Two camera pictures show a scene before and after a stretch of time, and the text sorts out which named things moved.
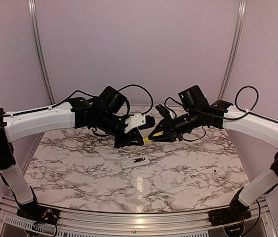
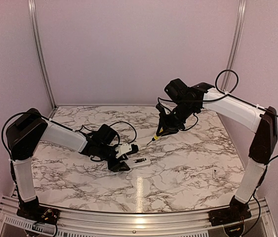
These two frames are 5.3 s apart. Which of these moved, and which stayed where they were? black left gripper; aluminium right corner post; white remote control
Moved: black left gripper
Stayed: aluminium right corner post; white remote control
